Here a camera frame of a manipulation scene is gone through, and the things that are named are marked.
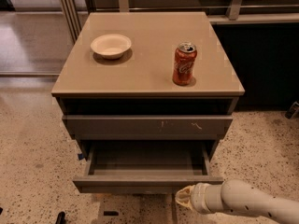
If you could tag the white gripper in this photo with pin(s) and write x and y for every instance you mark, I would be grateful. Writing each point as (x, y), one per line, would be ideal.
(199, 198)

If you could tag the grey drawer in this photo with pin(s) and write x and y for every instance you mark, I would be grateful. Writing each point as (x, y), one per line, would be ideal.
(96, 127)
(145, 167)

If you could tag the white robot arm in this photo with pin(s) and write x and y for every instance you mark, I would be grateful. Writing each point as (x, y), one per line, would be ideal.
(236, 197)

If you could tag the grey top drawer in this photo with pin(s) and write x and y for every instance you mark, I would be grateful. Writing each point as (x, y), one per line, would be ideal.
(96, 127)

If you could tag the grey drawer cabinet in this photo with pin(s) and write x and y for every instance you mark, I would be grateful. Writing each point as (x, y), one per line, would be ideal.
(140, 82)

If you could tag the black floor marker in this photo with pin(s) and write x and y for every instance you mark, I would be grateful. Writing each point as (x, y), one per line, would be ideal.
(111, 213)

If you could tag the blue tape piece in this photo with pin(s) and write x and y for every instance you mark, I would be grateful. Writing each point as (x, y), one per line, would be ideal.
(80, 156)

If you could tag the black object on floor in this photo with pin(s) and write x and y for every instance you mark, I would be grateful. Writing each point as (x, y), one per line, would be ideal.
(60, 218)

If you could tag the black object at right edge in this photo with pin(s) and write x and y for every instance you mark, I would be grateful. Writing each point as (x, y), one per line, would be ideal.
(292, 110)

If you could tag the red soda can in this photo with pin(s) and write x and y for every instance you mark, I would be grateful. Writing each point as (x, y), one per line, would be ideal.
(185, 56)

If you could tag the white paper bowl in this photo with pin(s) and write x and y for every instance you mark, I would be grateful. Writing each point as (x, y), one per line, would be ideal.
(111, 46)

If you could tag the metal railing frame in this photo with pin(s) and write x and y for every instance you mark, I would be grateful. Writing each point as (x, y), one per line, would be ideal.
(219, 11)

